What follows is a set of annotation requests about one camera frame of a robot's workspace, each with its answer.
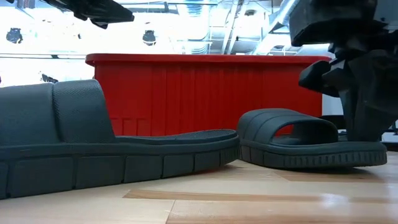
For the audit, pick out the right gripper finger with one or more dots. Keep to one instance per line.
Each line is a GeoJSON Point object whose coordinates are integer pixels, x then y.
{"type": "Point", "coordinates": [373, 109]}
{"type": "Point", "coordinates": [348, 118]}

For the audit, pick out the red plastic bin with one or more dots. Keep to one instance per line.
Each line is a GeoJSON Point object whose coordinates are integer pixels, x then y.
{"type": "Point", "coordinates": [202, 93]}

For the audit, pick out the black dome ceiling camera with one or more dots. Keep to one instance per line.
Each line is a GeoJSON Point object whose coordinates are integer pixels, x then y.
{"type": "Point", "coordinates": [149, 38]}

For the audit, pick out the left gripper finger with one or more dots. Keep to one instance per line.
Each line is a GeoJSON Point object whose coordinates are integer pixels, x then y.
{"type": "Point", "coordinates": [99, 24]}
{"type": "Point", "coordinates": [105, 11]}

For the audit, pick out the black ceiling fixture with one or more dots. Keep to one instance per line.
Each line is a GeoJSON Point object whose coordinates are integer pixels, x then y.
{"type": "Point", "coordinates": [14, 35]}
{"type": "Point", "coordinates": [49, 79]}

